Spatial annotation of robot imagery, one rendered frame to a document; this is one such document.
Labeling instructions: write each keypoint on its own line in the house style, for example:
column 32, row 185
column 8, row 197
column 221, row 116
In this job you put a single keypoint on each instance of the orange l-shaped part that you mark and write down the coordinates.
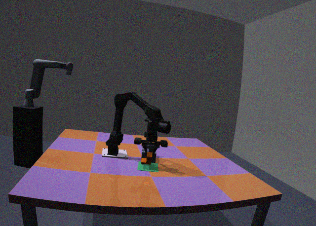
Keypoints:
column 148, row 159

